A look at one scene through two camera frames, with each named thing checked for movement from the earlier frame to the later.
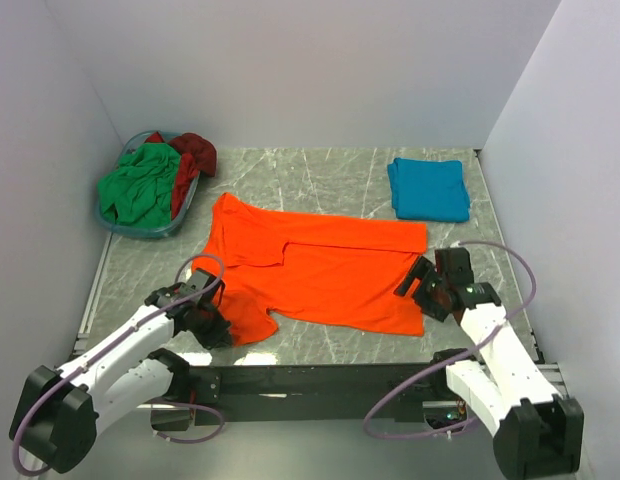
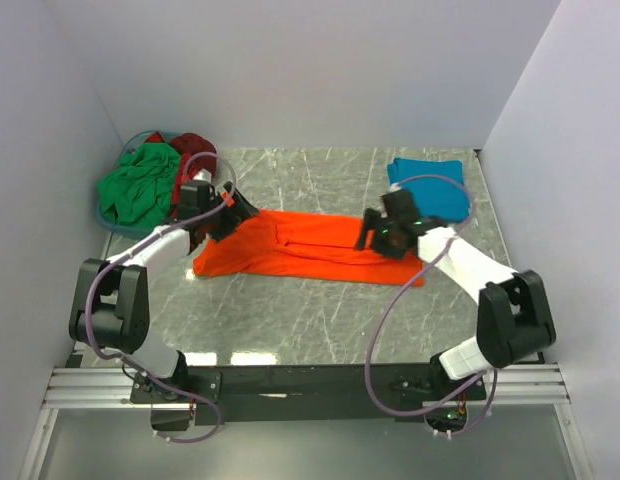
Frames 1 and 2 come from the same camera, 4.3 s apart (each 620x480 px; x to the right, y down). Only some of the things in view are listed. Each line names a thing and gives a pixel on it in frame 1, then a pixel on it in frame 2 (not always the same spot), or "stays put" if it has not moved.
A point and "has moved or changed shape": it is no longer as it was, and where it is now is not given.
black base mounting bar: (321, 393) stays put
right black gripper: (421, 269) -> (372, 222)
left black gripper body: (211, 326) -> (212, 226)
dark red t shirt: (198, 155) stays put
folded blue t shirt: (429, 190) stays put
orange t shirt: (334, 272) has moved or changed shape
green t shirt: (139, 192) stays put
